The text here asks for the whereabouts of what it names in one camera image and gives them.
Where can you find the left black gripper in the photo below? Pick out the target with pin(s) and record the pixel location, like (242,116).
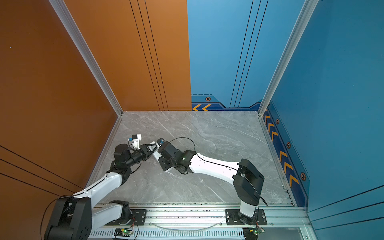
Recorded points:
(145,152)

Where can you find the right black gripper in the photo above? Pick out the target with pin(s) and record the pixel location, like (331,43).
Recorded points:
(163,165)

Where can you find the white remote control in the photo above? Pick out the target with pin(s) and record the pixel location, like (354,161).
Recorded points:
(157,155)

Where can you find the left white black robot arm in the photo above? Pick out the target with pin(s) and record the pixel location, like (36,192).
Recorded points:
(75,217)

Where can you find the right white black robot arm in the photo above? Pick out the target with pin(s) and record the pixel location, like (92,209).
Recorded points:
(247,180)

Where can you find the left small circuit board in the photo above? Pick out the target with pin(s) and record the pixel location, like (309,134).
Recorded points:
(123,233)

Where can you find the small circuit board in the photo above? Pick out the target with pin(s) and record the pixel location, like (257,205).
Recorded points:
(123,233)
(251,233)

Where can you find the right small circuit board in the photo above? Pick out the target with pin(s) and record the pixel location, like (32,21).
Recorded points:
(251,233)

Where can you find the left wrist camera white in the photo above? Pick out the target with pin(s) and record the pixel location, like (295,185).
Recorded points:
(134,141)

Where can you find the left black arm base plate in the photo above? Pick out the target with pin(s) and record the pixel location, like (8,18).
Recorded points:
(136,217)

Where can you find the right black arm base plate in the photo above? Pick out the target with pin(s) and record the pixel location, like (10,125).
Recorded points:
(235,217)

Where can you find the aluminium mounting rail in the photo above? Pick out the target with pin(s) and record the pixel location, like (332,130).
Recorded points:
(201,216)

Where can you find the left aluminium corner post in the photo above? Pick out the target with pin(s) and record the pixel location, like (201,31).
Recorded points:
(74,32)

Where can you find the aluminium corner post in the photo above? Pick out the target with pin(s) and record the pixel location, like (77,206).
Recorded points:
(74,32)
(292,43)

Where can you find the right aluminium corner post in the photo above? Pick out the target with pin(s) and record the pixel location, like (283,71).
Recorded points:
(292,43)

